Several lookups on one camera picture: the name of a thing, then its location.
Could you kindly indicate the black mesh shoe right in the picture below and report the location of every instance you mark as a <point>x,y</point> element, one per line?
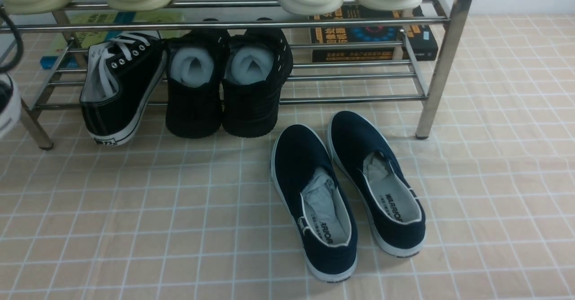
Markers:
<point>259,63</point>

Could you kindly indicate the navy slip-on shoe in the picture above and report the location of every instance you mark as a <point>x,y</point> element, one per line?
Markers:
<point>362,153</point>
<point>306,182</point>

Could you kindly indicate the navy slip-on shoe right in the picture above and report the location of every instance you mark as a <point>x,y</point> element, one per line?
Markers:
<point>362,153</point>

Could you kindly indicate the metal shoe rack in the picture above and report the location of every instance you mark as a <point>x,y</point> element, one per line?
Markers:
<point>73,61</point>

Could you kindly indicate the black mesh shoe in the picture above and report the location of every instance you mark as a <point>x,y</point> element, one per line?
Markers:
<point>195,68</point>
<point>259,63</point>

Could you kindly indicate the black book with orange text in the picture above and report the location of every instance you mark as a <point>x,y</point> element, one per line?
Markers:
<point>359,41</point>

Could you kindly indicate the navy slip-on shoe left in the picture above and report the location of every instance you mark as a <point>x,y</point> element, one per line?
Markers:
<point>306,182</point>

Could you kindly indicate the green and blue book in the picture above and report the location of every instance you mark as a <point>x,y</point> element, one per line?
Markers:
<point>87,39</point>

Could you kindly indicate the black mesh shoe left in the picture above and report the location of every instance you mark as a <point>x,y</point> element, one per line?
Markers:
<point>195,68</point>

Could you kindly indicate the black canvas sneaker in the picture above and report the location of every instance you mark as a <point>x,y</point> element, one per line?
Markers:
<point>10,105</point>
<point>122,74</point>

